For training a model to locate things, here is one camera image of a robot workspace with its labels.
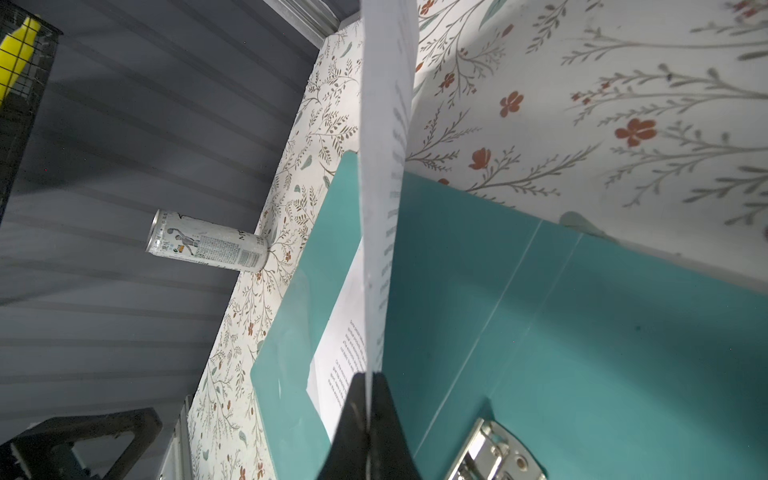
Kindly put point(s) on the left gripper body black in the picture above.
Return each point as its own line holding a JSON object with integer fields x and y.
{"x": 47, "y": 450}

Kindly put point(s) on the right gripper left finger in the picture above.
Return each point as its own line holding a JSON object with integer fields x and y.
{"x": 347, "y": 457}

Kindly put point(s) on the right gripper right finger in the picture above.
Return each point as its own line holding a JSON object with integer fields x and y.
{"x": 390, "y": 458}

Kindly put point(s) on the printed paper sheet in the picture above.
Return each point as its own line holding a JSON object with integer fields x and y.
{"x": 390, "y": 45}
{"x": 341, "y": 352}

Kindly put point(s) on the teal green file folder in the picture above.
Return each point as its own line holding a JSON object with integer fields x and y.
{"x": 604, "y": 362}

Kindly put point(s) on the silver folder clip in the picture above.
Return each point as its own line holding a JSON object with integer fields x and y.
{"x": 491, "y": 452}

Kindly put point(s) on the silver drink can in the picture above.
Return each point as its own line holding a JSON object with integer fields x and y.
{"x": 181, "y": 237}

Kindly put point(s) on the black wire mesh basket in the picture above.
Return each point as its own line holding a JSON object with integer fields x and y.
{"x": 19, "y": 109}

